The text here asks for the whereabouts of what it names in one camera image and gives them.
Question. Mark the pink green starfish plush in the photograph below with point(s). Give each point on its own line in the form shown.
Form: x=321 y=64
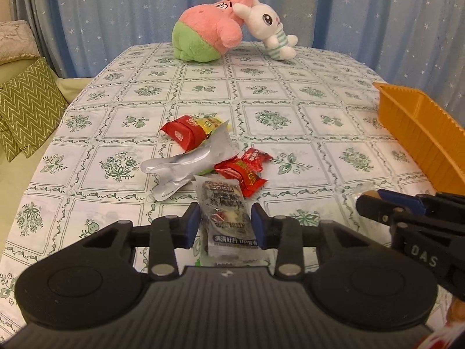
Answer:
x=207 y=29

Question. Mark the white bunny plush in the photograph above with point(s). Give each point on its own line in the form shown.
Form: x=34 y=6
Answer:
x=270 y=21

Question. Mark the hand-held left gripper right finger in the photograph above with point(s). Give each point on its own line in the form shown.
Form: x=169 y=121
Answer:
x=259 y=226

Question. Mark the orange plastic tray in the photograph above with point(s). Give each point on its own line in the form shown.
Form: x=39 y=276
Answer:
x=410 y=127

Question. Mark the green zigzag cushion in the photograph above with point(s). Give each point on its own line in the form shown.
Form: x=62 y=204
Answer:
x=8 y=145
x=31 y=105

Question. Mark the blue star curtain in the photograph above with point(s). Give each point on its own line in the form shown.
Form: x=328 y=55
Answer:
x=127 y=3

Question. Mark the green snack packet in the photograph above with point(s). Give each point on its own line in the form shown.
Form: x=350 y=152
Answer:
x=205 y=170

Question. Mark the grey black snack packet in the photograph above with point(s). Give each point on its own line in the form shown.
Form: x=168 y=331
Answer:
x=225 y=203

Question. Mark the silver foil snack packet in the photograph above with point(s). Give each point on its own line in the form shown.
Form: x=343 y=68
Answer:
x=189 y=161

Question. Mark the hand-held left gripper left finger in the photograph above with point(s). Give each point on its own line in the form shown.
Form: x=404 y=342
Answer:
x=191 y=226

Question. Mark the green floral tablecloth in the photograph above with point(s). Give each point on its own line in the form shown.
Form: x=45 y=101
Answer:
x=290 y=116

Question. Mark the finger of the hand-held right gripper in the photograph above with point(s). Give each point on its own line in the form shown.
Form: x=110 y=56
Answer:
x=374 y=209
x=403 y=201

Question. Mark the light green sofa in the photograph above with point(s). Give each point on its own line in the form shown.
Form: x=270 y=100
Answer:
x=72 y=85

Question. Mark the beige patterned pillow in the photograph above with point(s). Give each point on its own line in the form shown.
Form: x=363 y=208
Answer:
x=16 y=41

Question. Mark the small red snack packet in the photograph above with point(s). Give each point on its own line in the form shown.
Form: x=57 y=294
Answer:
x=258 y=155

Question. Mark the red white printed cloth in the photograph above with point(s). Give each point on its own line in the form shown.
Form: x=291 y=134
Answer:
x=441 y=341

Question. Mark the red yellow snack packet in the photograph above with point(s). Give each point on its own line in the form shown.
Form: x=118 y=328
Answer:
x=241 y=172

